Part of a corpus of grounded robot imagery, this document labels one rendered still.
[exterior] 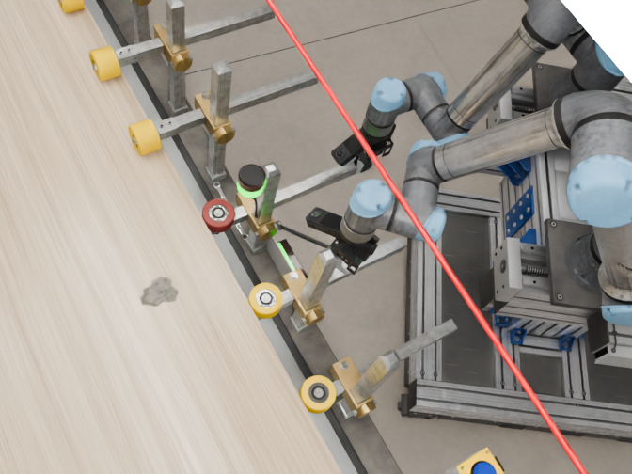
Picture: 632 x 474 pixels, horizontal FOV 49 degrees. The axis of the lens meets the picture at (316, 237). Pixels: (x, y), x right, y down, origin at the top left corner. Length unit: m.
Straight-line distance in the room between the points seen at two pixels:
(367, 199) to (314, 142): 1.64
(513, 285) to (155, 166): 0.92
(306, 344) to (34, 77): 0.99
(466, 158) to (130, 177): 0.83
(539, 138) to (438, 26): 2.28
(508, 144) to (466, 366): 1.26
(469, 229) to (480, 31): 1.26
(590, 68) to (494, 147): 0.59
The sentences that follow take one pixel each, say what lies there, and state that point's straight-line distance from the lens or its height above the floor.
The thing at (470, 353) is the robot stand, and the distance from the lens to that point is 2.48.
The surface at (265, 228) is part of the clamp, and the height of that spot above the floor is 0.87.
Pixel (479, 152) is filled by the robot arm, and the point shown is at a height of 1.37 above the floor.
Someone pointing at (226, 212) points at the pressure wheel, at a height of 0.90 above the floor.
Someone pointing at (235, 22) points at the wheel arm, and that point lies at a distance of 2.00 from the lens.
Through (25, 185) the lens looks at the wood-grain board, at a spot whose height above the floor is 0.90.
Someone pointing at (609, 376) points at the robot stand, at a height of 0.21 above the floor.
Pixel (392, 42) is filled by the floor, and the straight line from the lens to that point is 3.40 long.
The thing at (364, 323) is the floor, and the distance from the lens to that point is 2.63.
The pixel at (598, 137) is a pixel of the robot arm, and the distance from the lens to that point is 1.19.
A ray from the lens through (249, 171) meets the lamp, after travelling 1.53.
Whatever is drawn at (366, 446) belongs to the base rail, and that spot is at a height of 0.70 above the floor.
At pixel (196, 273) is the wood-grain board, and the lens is 1.64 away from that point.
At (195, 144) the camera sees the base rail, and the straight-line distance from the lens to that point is 2.05.
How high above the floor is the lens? 2.41
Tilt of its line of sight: 62 degrees down
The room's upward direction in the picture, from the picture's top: 20 degrees clockwise
